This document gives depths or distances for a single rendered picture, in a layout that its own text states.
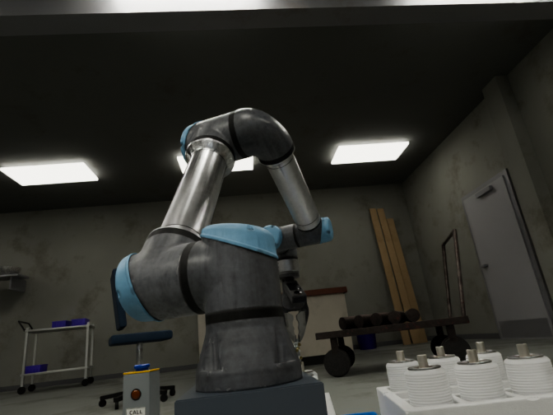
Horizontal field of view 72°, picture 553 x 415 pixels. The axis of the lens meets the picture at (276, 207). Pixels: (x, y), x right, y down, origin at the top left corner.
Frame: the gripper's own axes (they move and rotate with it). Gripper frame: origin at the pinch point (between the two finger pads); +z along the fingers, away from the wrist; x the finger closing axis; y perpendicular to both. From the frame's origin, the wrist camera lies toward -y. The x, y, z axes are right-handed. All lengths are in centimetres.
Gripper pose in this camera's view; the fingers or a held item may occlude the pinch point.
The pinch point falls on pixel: (297, 338)
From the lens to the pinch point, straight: 123.9
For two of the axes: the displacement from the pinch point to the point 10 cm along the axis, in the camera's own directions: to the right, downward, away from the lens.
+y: -1.7, 3.4, 9.3
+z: 1.1, 9.4, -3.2
